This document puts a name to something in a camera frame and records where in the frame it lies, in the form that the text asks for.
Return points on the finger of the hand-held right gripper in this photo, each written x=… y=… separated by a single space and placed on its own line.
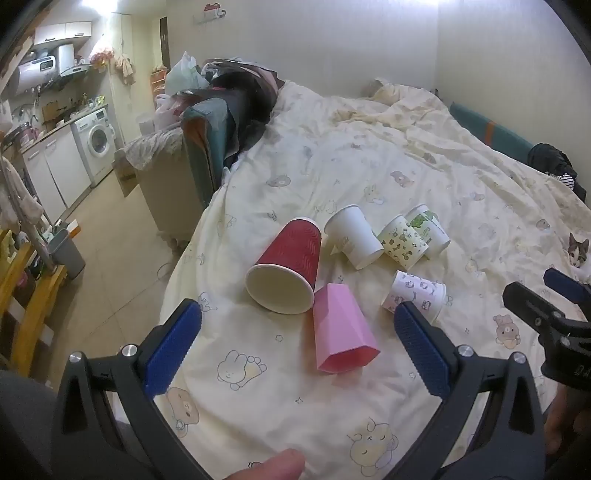
x=531 y=304
x=565 y=284

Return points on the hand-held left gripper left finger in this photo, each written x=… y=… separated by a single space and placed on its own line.
x=173 y=350

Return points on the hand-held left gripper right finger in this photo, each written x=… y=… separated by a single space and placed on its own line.
x=422 y=355

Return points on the purple patterned paper cup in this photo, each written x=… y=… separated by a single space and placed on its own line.
x=415 y=288

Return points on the pink faceted plastic cup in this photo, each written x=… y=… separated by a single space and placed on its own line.
x=337 y=323

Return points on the green patterned paper cup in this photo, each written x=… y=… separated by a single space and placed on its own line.
x=404 y=244

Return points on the white cup with green print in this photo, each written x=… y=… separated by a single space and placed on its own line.
x=434 y=233

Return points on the plain white paper cup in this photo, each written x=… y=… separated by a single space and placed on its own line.
x=353 y=235

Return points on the red ribbed paper cup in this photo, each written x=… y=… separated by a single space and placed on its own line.
x=291 y=249

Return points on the person's right hand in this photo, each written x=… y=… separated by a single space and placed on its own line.
x=561 y=415

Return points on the person's left hand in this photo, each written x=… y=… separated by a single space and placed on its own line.
x=272 y=467

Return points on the grey trash bin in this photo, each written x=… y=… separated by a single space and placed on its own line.
x=67 y=254

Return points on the yellow wooden chair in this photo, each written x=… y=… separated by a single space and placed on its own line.
x=32 y=304

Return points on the teal board with orange stripe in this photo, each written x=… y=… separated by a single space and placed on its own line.
x=489 y=131

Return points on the beige sofa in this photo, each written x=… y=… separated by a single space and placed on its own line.
x=161 y=175

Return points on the cardboard box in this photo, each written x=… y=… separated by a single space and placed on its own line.
x=124 y=177

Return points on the teal padded board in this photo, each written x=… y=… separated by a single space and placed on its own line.
x=203 y=138

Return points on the white floor cabinet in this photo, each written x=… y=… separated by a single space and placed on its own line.
x=55 y=170

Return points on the cream printed blanket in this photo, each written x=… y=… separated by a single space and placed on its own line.
x=323 y=161

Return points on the hanging pale clothes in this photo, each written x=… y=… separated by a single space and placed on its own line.
x=16 y=198

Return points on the white washing machine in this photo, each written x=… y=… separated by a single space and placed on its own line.
x=94 y=143

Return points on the cream pillow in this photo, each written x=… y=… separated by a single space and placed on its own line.
x=385 y=90

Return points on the dark clothes pile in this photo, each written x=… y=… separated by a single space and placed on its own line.
x=244 y=92

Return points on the white plastic bag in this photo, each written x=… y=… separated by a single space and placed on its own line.
x=184 y=74

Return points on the hanging beige cloth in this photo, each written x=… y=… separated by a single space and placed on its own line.
x=125 y=69

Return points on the pink flower bunch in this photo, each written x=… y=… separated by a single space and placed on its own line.
x=101 y=53

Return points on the white range hood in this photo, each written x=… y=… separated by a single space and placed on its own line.
x=69 y=60

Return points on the dark door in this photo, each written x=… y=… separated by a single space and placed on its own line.
x=163 y=41

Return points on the white water heater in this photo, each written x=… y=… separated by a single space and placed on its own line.
x=27 y=76

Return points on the white wall cabinet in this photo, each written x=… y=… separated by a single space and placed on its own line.
x=60 y=31

